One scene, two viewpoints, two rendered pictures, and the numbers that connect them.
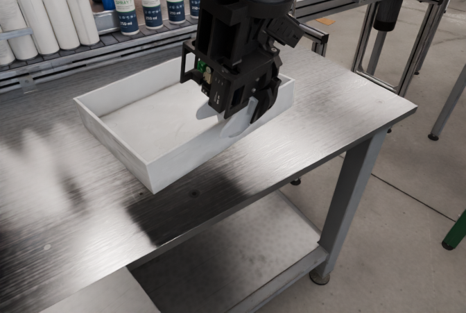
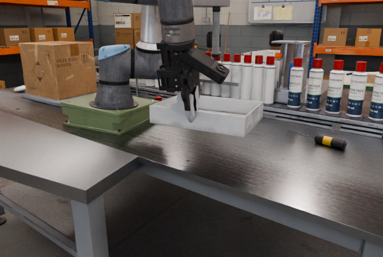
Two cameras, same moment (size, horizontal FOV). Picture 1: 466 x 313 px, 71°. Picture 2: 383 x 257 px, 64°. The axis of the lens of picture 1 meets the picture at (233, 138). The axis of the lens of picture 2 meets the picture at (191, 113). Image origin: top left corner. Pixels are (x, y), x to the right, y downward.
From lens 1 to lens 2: 71 cm
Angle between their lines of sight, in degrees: 64
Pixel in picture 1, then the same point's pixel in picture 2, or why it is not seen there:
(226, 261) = not seen: outside the picture
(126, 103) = (202, 107)
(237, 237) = not seen: outside the picture
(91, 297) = (122, 154)
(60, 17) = (254, 83)
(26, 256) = (133, 139)
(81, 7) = (266, 81)
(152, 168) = (151, 109)
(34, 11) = (244, 76)
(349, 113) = (335, 203)
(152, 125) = not seen: hidden behind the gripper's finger
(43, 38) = (243, 90)
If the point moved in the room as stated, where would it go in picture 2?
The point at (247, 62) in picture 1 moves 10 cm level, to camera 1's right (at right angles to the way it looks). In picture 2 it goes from (170, 69) to (184, 76)
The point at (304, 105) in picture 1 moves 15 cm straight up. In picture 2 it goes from (316, 181) to (324, 125)
